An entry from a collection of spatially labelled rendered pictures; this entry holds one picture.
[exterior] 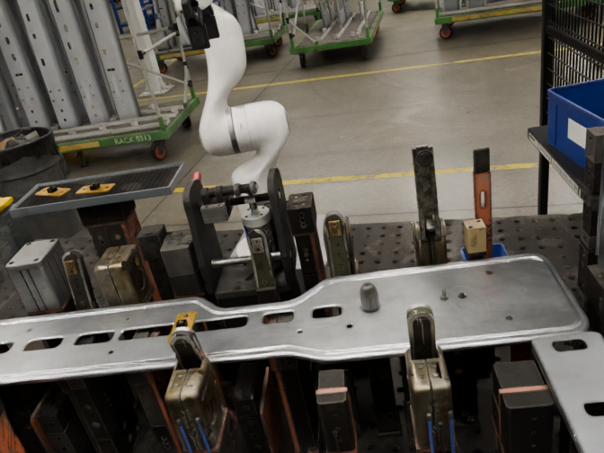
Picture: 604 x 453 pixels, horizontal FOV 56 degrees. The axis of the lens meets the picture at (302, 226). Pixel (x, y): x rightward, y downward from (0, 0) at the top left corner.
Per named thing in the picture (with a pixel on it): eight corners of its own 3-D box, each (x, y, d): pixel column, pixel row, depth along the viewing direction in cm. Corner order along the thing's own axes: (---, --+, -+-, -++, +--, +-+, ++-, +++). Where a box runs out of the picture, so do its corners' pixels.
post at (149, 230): (187, 381, 135) (135, 236, 116) (191, 366, 139) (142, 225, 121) (208, 378, 134) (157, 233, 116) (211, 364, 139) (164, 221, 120)
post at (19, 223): (48, 367, 149) (-27, 220, 129) (59, 347, 156) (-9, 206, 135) (75, 363, 148) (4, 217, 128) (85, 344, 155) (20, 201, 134)
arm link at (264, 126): (235, 184, 161) (215, 103, 149) (298, 173, 161) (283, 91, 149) (234, 204, 151) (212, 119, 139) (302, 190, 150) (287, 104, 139)
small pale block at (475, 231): (473, 379, 119) (466, 229, 102) (469, 368, 123) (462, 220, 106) (490, 377, 119) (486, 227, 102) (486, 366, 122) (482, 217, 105)
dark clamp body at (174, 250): (196, 399, 129) (145, 258, 112) (207, 359, 141) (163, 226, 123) (242, 395, 128) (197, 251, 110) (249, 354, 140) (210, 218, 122)
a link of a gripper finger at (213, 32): (197, 1, 106) (206, 37, 109) (193, 3, 104) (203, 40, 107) (214, -3, 106) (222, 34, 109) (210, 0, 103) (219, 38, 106)
